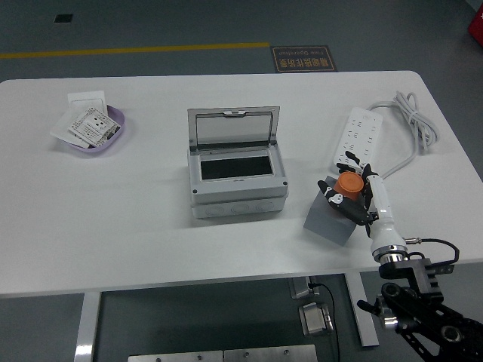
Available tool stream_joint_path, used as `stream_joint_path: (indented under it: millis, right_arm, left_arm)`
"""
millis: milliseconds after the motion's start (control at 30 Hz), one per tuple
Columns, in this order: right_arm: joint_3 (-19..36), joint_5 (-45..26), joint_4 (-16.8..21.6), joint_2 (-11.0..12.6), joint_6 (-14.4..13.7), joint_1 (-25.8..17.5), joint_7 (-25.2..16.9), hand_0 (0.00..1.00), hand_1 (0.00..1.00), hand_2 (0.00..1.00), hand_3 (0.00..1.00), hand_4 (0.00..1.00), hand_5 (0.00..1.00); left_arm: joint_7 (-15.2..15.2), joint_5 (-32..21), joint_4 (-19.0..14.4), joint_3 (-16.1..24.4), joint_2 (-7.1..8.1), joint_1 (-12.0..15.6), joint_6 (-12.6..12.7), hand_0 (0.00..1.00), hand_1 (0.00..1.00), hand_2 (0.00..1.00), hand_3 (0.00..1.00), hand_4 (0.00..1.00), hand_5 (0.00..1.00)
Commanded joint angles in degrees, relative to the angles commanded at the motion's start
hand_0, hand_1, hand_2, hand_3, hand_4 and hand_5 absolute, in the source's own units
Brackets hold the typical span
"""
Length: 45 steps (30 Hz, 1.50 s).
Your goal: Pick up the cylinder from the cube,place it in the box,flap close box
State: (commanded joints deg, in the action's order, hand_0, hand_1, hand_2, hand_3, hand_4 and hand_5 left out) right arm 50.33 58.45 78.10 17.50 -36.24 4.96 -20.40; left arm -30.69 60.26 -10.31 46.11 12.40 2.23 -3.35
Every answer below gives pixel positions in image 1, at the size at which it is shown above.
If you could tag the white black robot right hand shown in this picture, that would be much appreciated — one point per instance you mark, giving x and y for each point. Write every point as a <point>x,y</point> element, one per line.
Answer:
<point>383,226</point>

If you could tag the orange cylinder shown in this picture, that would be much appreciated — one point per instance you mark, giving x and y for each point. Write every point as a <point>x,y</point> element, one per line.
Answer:
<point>349,185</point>

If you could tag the grey junction box with lid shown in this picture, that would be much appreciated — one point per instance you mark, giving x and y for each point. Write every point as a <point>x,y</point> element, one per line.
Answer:
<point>237,196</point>

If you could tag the grey cube with round hole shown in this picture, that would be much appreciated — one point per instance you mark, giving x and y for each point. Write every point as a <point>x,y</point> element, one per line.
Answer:
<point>324,226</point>

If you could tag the silver metal box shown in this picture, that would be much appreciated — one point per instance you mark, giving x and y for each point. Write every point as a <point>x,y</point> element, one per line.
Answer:
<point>315,318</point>

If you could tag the white table leg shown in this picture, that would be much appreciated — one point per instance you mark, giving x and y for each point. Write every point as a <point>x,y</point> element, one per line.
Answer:
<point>87,328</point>
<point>360,290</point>

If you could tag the black table control panel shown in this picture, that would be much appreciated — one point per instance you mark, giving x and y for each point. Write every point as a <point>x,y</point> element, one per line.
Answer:
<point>443,269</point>

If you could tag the white power strip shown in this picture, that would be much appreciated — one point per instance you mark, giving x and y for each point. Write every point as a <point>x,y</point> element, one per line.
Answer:
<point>362,128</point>

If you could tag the grey metal plate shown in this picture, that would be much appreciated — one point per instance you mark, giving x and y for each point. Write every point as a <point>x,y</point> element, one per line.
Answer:
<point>269,354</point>
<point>175,357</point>

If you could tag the black orange floor sign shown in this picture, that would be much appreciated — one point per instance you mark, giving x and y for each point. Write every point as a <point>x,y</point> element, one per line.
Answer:
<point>303,59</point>

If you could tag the red object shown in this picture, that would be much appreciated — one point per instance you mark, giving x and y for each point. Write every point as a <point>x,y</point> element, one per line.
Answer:
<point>476,24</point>

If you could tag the white socket panel printed label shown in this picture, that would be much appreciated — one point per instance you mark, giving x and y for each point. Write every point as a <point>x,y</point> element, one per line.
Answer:
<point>92,126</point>

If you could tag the flat white plate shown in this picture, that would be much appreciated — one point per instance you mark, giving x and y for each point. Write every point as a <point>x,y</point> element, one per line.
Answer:
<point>60,128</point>

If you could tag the black square floor cover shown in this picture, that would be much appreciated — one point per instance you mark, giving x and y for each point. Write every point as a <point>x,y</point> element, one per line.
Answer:
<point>63,18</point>

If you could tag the silver metal bracket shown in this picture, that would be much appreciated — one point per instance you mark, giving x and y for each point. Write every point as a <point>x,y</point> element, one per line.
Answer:
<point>300,288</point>

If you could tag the plain white switch panel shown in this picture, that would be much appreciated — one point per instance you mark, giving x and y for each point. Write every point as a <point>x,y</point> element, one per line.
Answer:
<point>85,99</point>

